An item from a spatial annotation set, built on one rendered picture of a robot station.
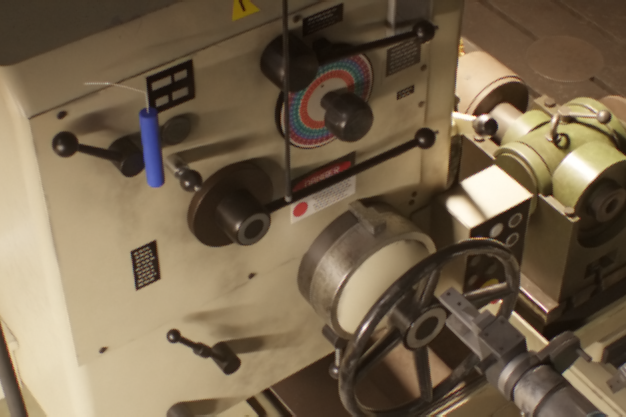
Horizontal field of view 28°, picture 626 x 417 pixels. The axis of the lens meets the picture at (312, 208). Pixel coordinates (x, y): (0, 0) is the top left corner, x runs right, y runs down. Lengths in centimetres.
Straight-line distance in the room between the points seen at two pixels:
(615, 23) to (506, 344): 173
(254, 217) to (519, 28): 160
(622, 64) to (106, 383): 169
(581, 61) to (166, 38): 168
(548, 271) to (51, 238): 114
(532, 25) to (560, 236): 97
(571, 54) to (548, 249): 84
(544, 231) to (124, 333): 92
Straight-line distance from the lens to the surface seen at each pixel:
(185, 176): 175
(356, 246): 205
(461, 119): 222
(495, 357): 177
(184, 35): 172
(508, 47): 322
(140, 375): 207
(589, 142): 249
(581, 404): 174
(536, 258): 256
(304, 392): 287
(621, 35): 332
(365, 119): 184
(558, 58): 321
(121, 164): 169
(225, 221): 186
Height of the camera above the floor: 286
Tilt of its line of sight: 43 degrees down
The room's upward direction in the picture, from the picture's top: straight up
